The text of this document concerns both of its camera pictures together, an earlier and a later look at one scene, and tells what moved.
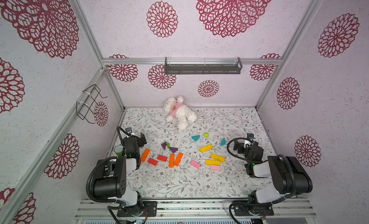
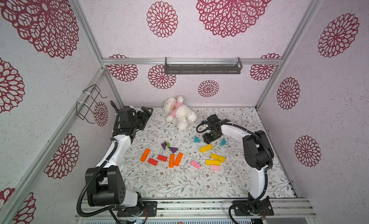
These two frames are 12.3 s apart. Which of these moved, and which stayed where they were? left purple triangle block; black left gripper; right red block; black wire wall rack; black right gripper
Moved: black left gripper; black right gripper
Stayed: black wire wall rack; left purple triangle block; right red block
